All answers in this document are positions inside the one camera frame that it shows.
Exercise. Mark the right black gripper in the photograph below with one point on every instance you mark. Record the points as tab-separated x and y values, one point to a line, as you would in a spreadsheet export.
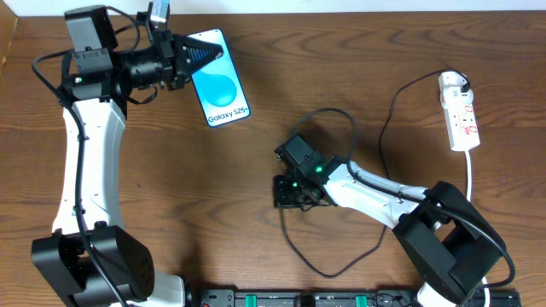
283	194

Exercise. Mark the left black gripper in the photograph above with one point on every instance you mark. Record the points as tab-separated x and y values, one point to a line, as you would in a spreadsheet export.
171	60

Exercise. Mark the blue Galaxy smartphone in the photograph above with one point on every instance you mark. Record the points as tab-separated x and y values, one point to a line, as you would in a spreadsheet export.
218	86

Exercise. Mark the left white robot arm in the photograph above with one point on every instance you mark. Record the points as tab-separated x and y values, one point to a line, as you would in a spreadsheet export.
89	259

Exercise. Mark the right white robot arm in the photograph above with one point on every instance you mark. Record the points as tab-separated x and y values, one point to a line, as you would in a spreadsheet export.
448	241

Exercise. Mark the white USB charger plug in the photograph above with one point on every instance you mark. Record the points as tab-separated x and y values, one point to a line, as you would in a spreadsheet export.
454	90

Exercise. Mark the white power strip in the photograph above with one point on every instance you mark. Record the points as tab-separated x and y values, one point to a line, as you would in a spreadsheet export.
462	128

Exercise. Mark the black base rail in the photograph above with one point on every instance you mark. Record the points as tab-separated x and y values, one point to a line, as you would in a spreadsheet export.
231	298

